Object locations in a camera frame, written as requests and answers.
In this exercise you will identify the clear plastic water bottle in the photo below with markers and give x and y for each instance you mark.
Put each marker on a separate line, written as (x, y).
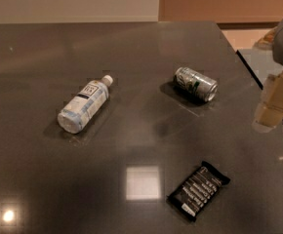
(74, 117)

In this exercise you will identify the black snack bar wrapper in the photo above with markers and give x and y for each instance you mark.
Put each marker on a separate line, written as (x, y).
(197, 190)

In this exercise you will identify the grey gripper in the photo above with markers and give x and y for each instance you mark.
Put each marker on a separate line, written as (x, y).
(270, 107)

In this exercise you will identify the silver green 7up can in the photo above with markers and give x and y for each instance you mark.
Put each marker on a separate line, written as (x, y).
(195, 83)

